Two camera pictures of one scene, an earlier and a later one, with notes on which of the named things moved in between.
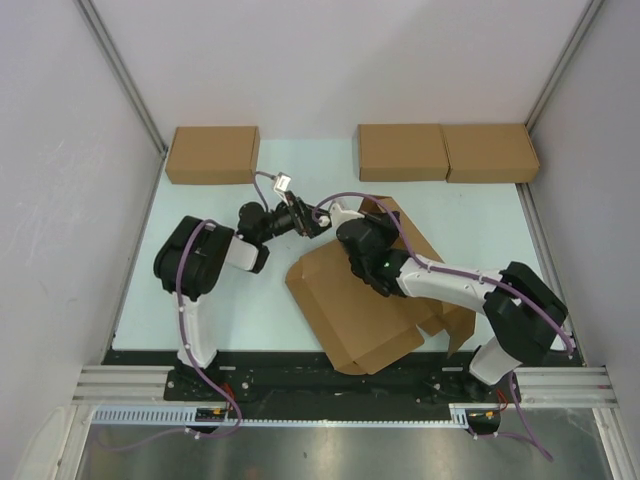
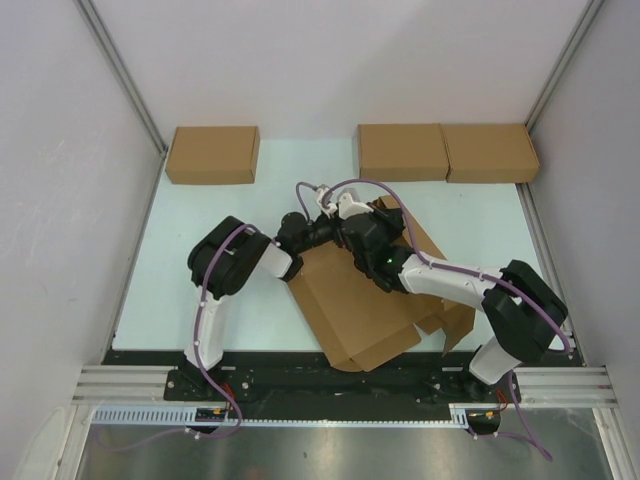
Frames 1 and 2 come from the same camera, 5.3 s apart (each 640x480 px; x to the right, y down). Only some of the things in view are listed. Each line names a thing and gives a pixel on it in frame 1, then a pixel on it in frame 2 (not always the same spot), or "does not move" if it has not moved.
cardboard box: (363, 328) does not move
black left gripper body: (280, 222) -> (318, 232)
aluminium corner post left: (121, 70) does not move
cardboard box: (402, 152) does not move
